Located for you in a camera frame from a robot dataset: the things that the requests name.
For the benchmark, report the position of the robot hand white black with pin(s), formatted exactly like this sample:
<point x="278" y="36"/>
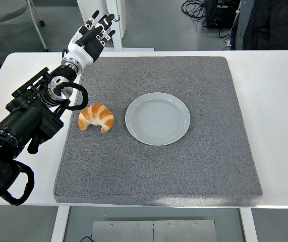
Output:
<point x="83" y="54"/>

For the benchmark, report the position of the golden croissant bread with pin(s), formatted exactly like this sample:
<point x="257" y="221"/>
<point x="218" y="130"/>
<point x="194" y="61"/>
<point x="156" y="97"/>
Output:
<point x="95" y="113"/>

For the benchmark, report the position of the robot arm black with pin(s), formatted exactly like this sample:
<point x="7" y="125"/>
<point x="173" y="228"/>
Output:
<point x="25" y="118"/>

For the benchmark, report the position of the grey round plate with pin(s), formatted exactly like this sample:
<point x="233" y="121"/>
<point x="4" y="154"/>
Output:
<point x="156" y="121"/>

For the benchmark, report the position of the grey metal plate with screws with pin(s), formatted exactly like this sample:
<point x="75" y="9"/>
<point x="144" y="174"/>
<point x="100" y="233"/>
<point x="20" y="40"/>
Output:
<point x="153" y="230"/>

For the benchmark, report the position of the white desk pillar with base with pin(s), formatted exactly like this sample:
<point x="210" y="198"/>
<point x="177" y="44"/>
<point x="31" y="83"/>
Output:
<point x="117" y="44"/>

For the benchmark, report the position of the white cabinet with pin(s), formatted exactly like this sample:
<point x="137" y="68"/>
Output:
<point x="85" y="6"/>

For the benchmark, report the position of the grey office chair on wheels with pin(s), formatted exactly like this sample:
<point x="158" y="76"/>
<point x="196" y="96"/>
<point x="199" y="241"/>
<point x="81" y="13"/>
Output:
<point x="0" y="10"/>

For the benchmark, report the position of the grey felt mat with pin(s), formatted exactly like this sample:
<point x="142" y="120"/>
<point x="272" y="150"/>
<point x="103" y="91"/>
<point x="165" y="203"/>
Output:
<point x="159" y="171"/>

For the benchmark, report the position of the black equipment box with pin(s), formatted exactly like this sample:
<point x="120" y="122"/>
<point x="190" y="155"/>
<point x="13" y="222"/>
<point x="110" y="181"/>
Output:
<point x="218" y="12"/>

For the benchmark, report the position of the white table leg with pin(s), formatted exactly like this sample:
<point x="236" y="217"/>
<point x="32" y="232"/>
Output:
<point x="249" y="224"/>
<point x="59" y="224"/>

